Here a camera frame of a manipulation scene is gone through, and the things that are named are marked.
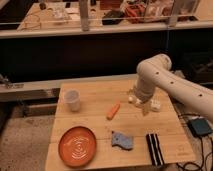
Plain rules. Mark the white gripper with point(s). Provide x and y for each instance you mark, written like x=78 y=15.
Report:
x=144 y=95

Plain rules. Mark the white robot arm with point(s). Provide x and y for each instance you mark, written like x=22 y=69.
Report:
x=155 y=72

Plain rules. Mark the white toy object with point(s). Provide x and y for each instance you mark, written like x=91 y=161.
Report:
x=155 y=105

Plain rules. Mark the orange carrot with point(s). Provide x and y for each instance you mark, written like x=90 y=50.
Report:
x=113 y=111

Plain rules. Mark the black white striped block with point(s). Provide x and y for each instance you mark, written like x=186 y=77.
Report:
x=154 y=149

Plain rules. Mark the dark teal power box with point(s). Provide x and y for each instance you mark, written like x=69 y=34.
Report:
x=199 y=127

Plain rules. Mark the translucent plastic cup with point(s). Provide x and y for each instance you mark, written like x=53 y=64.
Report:
x=72 y=100

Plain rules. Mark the orange plate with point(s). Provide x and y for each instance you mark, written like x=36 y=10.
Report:
x=77 y=146

